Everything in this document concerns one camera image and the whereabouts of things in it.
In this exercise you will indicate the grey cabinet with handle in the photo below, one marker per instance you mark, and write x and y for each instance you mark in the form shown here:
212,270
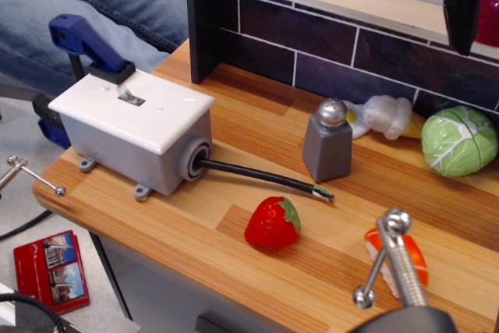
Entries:
163,301

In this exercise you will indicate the blue bar clamp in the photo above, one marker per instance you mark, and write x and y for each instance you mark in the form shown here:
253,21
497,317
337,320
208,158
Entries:
74,35

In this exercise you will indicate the person's legs in jeans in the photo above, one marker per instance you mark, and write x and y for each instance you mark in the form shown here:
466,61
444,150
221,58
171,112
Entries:
145,32

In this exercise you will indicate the red toy strawberry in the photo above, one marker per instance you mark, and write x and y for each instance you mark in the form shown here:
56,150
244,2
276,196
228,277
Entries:
275,223

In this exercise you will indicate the clear toggle switch lever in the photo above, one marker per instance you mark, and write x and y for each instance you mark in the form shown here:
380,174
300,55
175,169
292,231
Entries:
125,94

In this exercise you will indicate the green toy cabbage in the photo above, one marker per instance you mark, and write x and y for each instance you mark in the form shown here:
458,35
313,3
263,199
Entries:
459,141

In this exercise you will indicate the toy fried egg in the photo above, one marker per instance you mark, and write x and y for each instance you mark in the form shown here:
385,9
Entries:
356,120

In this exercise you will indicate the metal clamp screw right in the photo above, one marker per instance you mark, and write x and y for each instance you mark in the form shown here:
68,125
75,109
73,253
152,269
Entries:
392,227

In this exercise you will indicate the metal clamp handle left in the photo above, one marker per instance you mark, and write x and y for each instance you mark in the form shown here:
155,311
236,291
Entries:
18,165

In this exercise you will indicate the white toy garlic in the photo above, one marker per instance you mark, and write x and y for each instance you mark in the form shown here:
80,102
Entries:
388,115

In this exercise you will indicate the toy salmon sushi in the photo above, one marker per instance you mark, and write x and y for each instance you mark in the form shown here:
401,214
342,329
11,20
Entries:
373,246

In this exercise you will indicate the black equipment bottom left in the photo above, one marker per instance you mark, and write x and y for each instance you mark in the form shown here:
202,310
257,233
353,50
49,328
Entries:
21,313

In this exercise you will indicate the grey salt shaker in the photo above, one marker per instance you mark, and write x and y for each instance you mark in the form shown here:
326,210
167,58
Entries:
327,150

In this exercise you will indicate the yellow toy food piece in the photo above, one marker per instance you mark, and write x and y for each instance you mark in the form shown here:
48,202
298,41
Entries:
415,127

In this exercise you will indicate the grey electrical switch box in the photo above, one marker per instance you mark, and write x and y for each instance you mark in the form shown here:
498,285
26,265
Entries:
154,144

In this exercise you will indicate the red card box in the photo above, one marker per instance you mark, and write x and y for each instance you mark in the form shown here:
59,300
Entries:
51,270

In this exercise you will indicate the dark shelf with brick backsplash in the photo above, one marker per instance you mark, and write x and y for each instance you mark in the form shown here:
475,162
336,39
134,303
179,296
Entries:
353,49

